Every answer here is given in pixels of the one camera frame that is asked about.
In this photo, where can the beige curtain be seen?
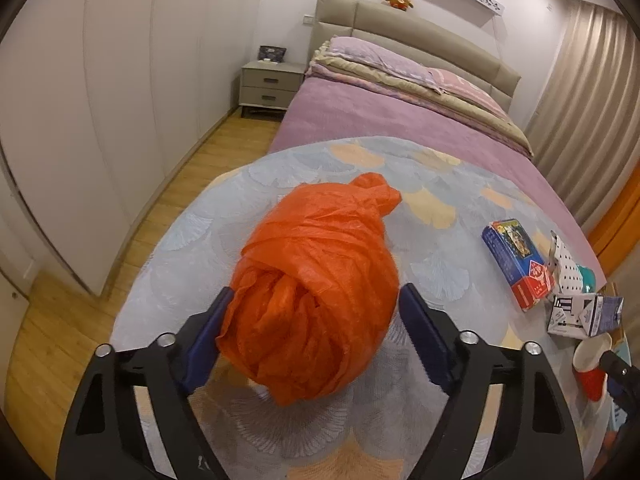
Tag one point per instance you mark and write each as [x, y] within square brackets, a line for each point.
[590, 85]

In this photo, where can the orange plush toy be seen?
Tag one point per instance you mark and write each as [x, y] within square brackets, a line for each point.
[398, 0]

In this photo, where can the blue card box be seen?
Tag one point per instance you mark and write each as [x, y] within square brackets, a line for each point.
[515, 255]

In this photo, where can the small picture frame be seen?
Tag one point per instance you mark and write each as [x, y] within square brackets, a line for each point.
[272, 53]

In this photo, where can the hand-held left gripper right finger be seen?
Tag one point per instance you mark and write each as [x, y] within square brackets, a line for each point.
[426, 330]

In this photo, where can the purple bedspread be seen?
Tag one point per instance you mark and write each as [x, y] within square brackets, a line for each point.
[350, 110]

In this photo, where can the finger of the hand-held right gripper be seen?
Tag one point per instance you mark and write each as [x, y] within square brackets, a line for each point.
[620, 367]

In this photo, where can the leaf patterned blanket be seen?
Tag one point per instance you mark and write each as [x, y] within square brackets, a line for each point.
[450, 200]

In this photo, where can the purple pillow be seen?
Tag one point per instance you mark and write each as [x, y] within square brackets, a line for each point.
[380, 57]

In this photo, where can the beige padded headboard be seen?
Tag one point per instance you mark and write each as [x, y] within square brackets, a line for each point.
[425, 35]

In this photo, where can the orange plastic bag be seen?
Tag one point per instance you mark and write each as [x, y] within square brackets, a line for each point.
[310, 285]

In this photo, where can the grey nightstand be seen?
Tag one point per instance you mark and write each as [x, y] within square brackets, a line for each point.
[270, 90]

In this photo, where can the white wardrobe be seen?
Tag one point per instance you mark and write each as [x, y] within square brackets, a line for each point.
[100, 85]

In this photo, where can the orange curtain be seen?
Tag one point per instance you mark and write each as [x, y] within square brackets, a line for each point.
[620, 235]

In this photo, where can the folded beige quilt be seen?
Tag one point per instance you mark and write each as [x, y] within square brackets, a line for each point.
[480, 115]

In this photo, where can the pink pillow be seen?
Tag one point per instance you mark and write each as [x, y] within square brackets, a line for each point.
[465, 87]

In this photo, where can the red and white paper cup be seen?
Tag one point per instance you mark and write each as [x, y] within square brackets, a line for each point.
[592, 380]

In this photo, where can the white dotted carton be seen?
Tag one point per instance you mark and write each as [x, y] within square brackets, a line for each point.
[565, 265]

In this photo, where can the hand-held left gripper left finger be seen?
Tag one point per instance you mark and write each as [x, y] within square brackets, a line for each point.
[206, 342]

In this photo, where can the white and blue milk carton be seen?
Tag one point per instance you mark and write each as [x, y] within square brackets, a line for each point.
[585, 312]

